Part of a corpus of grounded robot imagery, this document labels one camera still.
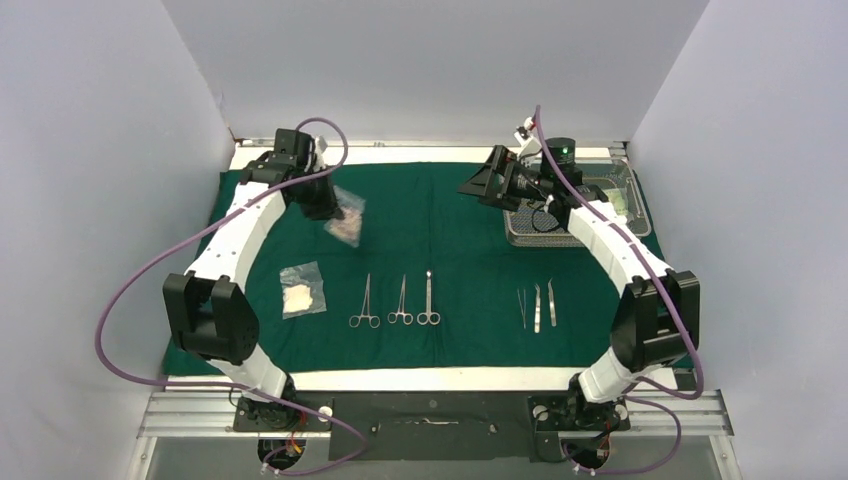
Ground clear packet pink contents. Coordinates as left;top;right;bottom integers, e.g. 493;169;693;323
324;186;366;248

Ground steel forceps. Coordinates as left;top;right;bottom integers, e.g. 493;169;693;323
348;273;381;329

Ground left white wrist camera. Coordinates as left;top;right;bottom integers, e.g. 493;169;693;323
311;135;327;173

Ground aluminium front frame rail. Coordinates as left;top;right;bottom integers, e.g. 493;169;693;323
139;390;734;438

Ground clear packet green contents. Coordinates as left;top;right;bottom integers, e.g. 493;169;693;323
604;189;630;217

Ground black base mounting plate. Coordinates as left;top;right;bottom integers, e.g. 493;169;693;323
232;390;631;462

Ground thin steel tweezers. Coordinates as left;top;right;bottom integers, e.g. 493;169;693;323
517;288;527;329

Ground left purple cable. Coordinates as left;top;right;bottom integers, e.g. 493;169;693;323
94;117;369;477

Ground purple cable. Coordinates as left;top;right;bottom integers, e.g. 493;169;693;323
94;117;369;477
532;104;705;477

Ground steel haemostat clamp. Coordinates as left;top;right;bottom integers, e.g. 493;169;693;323
387;275;414;326

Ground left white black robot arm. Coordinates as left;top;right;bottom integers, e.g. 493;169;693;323
163;128;342;430

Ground dark green surgical cloth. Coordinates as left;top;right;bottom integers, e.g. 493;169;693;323
246;163;619;372

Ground metal wire mesh tray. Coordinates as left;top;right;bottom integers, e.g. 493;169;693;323
503;158;652;248

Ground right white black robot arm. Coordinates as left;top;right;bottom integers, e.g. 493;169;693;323
458;145;700;428

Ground aluminium right side rail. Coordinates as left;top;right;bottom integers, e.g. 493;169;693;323
608;141;628;162

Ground clear gauze packet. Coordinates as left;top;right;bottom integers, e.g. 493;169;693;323
279;261;327;320

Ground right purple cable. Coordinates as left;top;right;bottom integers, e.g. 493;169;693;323
532;104;705;477

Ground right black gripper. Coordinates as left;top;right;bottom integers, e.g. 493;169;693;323
459;146;554;212

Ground steel surgical scissors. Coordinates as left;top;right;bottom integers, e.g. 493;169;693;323
416;270;441;325

